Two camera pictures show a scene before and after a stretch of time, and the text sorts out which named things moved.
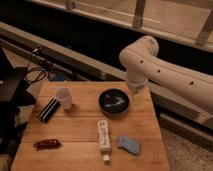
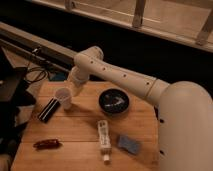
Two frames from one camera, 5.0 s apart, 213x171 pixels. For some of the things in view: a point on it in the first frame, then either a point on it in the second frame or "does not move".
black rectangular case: x=50 y=109 does not move
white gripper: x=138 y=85 -> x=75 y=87
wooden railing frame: x=188 y=22 does not move
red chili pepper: x=47 y=144 does not move
